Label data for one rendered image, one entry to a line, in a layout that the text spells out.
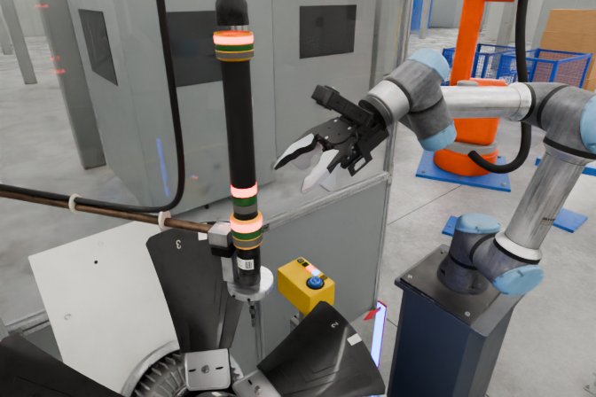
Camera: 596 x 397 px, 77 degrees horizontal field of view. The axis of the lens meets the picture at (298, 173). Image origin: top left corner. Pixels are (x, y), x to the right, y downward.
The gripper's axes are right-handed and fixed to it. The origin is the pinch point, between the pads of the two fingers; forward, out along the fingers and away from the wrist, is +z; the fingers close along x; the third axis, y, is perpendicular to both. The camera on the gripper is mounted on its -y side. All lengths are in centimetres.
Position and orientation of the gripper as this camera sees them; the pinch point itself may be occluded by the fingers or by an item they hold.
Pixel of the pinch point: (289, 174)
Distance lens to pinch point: 64.8
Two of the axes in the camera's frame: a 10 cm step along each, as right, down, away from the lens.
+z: -7.5, 6.4, -1.5
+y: 4.1, 6.4, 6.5
